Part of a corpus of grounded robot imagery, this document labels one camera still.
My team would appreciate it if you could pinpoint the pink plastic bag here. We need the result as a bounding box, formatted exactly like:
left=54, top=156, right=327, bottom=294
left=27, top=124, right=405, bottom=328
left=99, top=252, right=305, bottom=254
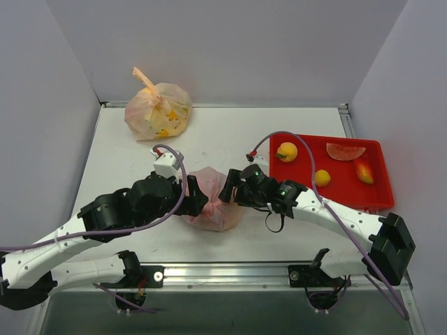
left=182, top=167, right=243, bottom=232

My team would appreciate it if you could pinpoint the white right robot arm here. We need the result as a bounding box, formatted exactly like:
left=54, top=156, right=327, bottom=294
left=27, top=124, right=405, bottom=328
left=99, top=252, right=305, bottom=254
left=219, top=164, right=416, bottom=286

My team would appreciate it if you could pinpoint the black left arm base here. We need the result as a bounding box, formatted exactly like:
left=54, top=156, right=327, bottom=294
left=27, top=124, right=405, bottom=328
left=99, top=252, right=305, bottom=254
left=93, top=251, right=165, bottom=315

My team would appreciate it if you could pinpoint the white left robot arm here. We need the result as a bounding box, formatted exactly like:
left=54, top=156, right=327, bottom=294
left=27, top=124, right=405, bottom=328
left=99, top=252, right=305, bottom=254
left=1, top=173, right=208, bottom=311

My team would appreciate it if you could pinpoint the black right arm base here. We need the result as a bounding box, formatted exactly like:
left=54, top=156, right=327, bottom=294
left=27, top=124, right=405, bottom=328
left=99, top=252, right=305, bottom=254
left=288, top=248, right=351, bottom=314

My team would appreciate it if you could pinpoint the orange fruit with leaf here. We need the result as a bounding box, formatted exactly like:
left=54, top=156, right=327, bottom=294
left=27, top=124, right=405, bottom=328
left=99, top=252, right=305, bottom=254
left=274, top=142, right=298, bottom=163

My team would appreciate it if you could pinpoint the orange plastic bag with fruit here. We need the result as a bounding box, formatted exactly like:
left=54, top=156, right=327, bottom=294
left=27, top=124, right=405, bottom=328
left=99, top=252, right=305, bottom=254
left=124, top=68, right=192, bottom=141

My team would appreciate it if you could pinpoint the small yellow lemon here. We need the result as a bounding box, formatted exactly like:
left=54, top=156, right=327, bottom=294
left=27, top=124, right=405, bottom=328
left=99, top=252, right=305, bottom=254
left=314, top=170, right=331, bottom=187

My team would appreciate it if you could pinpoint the watermelon slice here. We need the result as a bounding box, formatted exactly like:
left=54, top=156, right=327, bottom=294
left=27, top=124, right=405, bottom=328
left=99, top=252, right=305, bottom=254
left=326, top=143, right=366, bottom=161

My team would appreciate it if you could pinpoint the red plastic tray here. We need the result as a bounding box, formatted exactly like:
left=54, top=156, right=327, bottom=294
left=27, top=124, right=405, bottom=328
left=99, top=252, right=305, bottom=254
left=270, top=134, right=395, bottom=212

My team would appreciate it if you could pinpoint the red yellow mango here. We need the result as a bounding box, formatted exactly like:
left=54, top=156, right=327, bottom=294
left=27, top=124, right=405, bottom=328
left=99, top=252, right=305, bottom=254
left=353, top=158, right=374, bottom=184

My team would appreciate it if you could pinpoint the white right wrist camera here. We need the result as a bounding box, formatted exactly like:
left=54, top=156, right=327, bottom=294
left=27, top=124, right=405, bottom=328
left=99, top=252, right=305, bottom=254
left=246, top=151, right=270, bottom=176

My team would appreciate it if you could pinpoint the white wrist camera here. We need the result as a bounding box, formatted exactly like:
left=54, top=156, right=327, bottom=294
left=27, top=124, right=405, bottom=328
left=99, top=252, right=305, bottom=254
left=246, top=151, right=270, bottom=176
left=151, top=148, right=184, bottom=183

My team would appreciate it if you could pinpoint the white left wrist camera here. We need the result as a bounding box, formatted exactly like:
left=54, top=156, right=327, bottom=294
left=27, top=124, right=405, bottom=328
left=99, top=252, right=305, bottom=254
left=151, top=148, right=184, bottom=183

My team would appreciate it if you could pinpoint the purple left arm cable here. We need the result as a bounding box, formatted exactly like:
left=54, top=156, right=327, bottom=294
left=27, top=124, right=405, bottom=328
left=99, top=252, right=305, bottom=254
left=0, top=144, right=186, bottom=252

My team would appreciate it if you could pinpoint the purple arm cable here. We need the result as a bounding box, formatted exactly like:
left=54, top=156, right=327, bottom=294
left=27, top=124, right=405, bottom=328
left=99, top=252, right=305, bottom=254
left=246, top=131, right=410, bottom=320
left=0, top=144, right=186, bottom=252

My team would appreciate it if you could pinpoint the aluminium front rail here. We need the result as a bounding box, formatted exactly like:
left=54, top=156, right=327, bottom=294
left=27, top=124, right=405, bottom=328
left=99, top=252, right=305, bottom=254
left=41, top=263, right=413, bottom=292

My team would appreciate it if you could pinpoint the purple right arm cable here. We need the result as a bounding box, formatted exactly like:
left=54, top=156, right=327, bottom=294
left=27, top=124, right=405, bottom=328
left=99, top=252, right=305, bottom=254
left=246, top=131, right=410, bottom=320

